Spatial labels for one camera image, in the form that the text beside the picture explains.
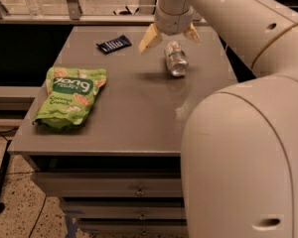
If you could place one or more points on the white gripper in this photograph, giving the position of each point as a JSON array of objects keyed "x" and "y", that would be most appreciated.
[{"x": 173, "y": 23}]

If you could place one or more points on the silver 7up soda can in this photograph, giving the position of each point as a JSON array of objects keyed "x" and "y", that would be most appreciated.
[{"x": 176, "y": 60}]

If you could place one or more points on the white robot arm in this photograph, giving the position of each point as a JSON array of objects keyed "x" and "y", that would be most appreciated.
[{"x": 239, "y": 151}]

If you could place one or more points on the dark blue snack bar wrapper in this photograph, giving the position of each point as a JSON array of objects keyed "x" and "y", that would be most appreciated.
[{"x": 114, "y": 45}]

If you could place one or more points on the green coconut crunch snack bag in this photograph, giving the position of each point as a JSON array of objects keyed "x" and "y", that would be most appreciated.
[{"x": 71, "y": 93}]

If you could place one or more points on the grey drawer cabinet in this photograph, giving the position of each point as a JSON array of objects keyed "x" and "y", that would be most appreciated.
[{"x": 136, "y": 123}]

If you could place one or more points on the top grey drawer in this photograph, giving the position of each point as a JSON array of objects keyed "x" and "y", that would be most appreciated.
[{"x": 108, "y": 185}]

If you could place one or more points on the grey drawer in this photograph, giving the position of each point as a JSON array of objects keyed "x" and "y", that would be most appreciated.
[
  {"x": 139, "y": 210},
  {"x": 108, "y": 185},
  {"x": 133, "y": 226}
]

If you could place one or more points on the middle grey drawer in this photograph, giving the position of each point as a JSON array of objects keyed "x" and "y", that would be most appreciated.
[{"x": 139, "y": 210}]

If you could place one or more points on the bottom grey drawer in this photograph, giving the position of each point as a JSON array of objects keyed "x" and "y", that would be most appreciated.
[{"x": 133, "y": 226}]

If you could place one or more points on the metal railing frame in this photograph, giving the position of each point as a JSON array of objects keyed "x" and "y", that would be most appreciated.
[{"x": 78, "y": 12}]

